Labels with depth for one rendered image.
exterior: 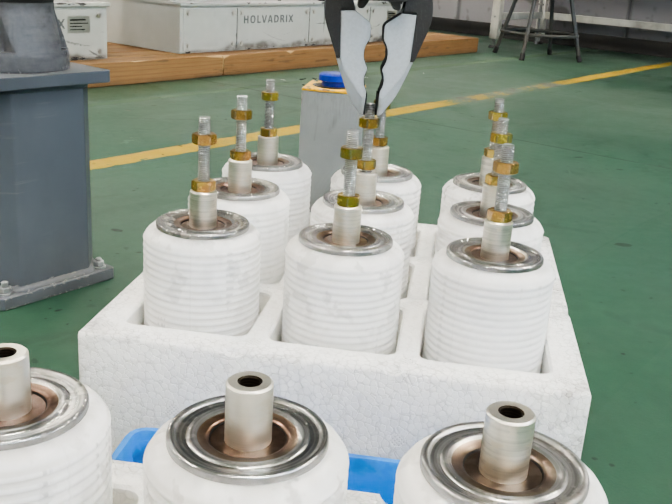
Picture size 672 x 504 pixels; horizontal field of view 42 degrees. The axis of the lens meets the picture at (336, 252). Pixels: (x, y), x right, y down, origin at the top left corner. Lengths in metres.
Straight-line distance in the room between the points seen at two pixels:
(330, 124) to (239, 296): 0.41
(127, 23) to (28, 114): 2.42
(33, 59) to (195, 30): 2.25
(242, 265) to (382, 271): 0.11
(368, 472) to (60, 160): 0.71
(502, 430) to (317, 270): 0.30
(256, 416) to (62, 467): 0.09
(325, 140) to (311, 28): 2.87
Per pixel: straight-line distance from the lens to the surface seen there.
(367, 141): 0.79
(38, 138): 1.20
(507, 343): 0.67
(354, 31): 0.77
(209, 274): 0.69
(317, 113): 1.06
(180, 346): 0.68
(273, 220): 0.80
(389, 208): 0.78
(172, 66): 3.25
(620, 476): 0.93
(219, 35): 3.50
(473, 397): 0.66
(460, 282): 0.66
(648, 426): 1.03
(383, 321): 0.69
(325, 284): 0.66
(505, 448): 0.40
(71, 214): 1.25
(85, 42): 3.09
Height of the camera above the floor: 0.47
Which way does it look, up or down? 19 degrees down
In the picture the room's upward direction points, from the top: 4 degrees clockwise
